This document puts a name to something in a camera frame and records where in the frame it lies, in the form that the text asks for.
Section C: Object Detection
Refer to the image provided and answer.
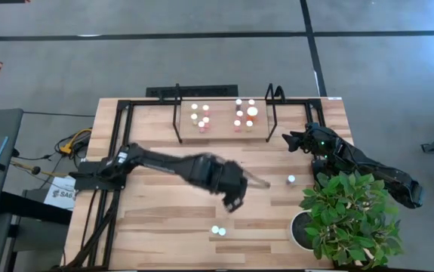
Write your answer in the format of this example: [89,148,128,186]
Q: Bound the white printed paper sheet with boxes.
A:
[44,175,77,211]

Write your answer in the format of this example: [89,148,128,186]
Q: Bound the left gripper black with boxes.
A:
[199,155,271,213]

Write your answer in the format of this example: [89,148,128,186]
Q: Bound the black perforated strip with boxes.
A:
[145,84,239,98]

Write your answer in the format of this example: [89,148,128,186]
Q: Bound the large orange medicine bottle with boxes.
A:
[246,105,260,122]

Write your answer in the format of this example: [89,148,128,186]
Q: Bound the wooden shelf black metal legs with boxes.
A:
[171,82,286,144]

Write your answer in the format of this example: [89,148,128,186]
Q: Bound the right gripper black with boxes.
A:
[282,121,340,159]

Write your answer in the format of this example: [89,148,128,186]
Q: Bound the yellow cable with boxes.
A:
[58,128,93,154]

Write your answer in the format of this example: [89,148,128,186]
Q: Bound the black cable bundle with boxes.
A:
[63,188,122,270]

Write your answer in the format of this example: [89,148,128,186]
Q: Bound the green potted plant white pot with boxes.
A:
[290,170,405,270]

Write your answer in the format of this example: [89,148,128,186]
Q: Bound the black crossbar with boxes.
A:
[0,190,73,227]

